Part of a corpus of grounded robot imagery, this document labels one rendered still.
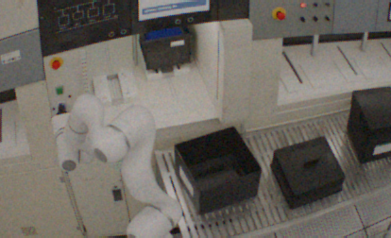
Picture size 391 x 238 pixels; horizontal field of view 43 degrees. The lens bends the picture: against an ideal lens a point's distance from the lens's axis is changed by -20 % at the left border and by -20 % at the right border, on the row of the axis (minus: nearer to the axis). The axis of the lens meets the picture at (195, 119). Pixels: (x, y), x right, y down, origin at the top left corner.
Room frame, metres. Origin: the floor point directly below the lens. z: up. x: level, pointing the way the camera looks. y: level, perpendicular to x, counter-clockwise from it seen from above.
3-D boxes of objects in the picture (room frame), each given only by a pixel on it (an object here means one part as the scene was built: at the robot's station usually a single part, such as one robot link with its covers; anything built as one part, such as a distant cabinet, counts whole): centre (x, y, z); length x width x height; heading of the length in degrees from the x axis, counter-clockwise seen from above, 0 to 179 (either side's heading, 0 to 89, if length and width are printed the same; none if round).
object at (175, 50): (2.32, 0.15, 1.06); 0.24 x 0.20 x 0.32; 106
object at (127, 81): (2.13, 0.38, 0.89); 0.22 x 0.21 x 0.04; 15
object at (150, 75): (2.32, 0.16, 0.89); 0.22 x 0.21 x 0.04; 15
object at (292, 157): (1.66, -0.51, 0.83); 0.29 x 0.29 x 0.13; 17
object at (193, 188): (1.65, -0.09, 0.85); 0.28 x 0.28 x 0.17; 24
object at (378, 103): (1.89, -0.94, 0.89); 0.29 x 0.29 x 0.25; 11
